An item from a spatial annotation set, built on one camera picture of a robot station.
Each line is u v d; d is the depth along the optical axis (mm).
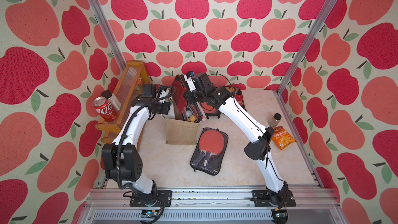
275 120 956
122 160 440
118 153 420
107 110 638
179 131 811
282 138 907
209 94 591
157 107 718
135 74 938
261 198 733
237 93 1181
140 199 676
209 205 741
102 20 822
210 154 863
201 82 584
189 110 787
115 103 705
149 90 662
